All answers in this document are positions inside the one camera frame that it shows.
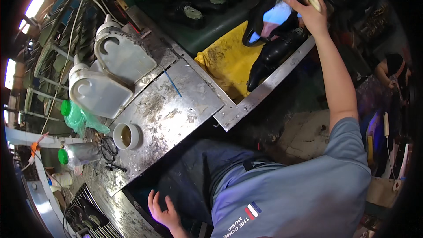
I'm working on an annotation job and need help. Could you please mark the person's left hand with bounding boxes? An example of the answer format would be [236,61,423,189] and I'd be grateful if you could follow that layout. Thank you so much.
[147,190,182,232]

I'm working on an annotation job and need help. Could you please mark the person's right hand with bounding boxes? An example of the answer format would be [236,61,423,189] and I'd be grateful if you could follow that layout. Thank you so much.
[282,0,328,39]

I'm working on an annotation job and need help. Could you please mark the black shoe with blue insole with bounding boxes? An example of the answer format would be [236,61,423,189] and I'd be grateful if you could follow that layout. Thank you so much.
[242,0,308,47]

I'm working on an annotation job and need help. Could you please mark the person's legs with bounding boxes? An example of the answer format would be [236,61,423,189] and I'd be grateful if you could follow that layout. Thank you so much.
[137,139,276,238]

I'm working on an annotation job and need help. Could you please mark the glossy black leather shoe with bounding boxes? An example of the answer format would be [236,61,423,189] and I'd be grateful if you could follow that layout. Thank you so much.
[246,28,310,92]

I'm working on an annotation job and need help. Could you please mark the black pen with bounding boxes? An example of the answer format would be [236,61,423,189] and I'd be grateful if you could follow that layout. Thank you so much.
[105,162,128,173]

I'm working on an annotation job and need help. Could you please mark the black scissors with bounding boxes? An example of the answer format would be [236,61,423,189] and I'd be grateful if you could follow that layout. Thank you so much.
[100,136,119,163]

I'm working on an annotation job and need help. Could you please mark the white cup with brown glue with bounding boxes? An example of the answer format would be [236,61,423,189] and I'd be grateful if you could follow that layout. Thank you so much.
[113,122,141,151]

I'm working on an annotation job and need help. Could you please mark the stained yellow cloth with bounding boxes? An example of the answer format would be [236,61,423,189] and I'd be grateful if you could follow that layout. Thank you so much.
[194,21,265,104]

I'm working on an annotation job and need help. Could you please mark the clear bottle with green cap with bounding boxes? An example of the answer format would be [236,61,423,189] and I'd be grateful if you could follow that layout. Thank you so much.
[58,142,102,170]

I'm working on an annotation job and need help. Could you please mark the white tape roll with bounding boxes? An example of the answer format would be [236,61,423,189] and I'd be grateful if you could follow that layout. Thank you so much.
[51,171,74,188]

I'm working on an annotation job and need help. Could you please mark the green conveyor belt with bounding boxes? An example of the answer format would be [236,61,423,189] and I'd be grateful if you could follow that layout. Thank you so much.
[116,0,298,57]

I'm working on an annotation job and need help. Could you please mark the row of black shoes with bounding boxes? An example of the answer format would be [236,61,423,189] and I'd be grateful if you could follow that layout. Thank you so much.
[155,0,252,30]

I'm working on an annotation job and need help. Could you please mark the person's body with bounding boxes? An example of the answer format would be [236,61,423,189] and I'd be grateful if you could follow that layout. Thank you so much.
[210,106,372,238]

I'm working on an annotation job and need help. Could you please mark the crumpled green plastic bottle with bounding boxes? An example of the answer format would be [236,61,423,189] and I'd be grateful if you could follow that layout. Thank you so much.
[60,100,111,137]

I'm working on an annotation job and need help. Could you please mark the thin blue stick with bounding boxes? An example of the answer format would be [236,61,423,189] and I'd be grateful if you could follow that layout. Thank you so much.
[163,68,183,98]

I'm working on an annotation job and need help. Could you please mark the white plastic jug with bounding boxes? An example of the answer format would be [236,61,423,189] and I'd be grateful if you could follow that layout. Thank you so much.
[94,14,158,85]
[68,54,134,120]

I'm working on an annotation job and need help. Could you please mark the black wire shoe rack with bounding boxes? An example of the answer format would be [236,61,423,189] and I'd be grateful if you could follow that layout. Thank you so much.
[64,183,127,238]

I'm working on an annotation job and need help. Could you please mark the metal angle rail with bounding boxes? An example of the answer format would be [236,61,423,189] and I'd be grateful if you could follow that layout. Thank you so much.
[213,36,316,132]

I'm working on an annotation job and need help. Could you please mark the cream corded hand tool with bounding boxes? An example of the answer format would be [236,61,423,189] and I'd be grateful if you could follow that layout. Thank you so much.
[383,112,402,192]

